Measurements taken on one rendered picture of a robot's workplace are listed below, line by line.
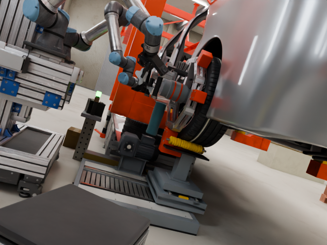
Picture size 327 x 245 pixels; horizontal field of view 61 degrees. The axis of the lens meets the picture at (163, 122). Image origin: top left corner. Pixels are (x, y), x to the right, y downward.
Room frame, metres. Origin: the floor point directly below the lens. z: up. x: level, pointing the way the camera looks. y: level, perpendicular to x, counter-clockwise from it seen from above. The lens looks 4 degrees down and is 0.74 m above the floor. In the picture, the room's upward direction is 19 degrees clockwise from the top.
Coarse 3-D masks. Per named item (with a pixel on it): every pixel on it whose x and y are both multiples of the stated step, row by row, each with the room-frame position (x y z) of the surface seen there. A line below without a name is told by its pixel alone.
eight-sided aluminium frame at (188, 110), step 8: (200, 72) 1.88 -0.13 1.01; (176, 80) 2.28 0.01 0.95; (200, 80) 1.79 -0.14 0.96; (192, 88) 1.79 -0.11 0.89; (200, 88) 1.79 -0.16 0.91; (168, 104) 2.27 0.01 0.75; (176, 104) 2.29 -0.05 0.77; (192, 104) 1.82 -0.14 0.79; (168, 112) 2.20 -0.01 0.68; (184, 112) 1.79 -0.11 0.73; (192, 112) 1.79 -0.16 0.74; (168, 120) 2.15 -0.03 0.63; (176, 120) 1.90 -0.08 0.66; (184, 120) 1.87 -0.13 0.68; (176, 128) 1.92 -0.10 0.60
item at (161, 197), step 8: (152, 176) 2.21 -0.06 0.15; (152, 184) 2.02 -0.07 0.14; (160, 184) 2.02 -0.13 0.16; (152, 192) 1.95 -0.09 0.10; (160, 192) 1.81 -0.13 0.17; (168, 192) 1.84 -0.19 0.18; (176, 192) 2.00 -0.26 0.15; (160, 200) 1.81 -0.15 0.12; (168, 200) 1.82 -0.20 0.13; (176, 200) 1.84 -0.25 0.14; (184, 200) 1.85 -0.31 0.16; (192, 200) 1.88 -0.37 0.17; (200, 200) 1.99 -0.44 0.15; (184, 208) 1.85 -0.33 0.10; (192, 208) 1.87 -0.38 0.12; (200, 208) 1.88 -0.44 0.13
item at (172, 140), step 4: (172, 136) 1.93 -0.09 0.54; (168, 140) 1.95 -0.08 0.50; (172, 140) 1.91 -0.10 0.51; (176, 140) 1.91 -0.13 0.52; (180, 140) 1.92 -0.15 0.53; (184, 140) 1.94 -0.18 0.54; (172, 144) 1.92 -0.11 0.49; (176, 144) 1.92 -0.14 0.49; (180, 144) 1.92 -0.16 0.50; (184, 144) 1.93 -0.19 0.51; (188, 144) 1.93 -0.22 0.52; (192, 144) 1.95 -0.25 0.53; (196, 144) 1.97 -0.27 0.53; (184, 148) 1.95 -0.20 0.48; (188, 148) 1.95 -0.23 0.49; (192, 148) 1.94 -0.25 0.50; (196, 148) 1.95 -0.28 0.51; (200, 148) 1.96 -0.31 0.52; (200, 152) 1.97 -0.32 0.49
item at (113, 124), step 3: (114, 114) 3.66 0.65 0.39; (111, 117) 3.49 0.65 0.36; (114, 117) 3.31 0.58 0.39; (111, 120) 3.28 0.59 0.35; (114, 120) 3.02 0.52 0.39; (111, 123) 2.88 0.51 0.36; (114, 123) 2.74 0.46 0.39; (117, 123) 2.81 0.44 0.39; (108, 126) 3.45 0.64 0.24; (111, 126) 2.86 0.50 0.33; (114, 126) 2.53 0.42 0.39; (117, 126) 2.60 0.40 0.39; (111, 129) 2.70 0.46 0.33; (114, 129) 2.49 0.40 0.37; (111, 132) 2.57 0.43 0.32; (114, 132) 2.56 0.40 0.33; (108, 135) 2.87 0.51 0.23; (111, 135) 2.48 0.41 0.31; (114, 135) 2.49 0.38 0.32; (111, 138) 2.48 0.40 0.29; (114, 138) 2.49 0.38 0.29
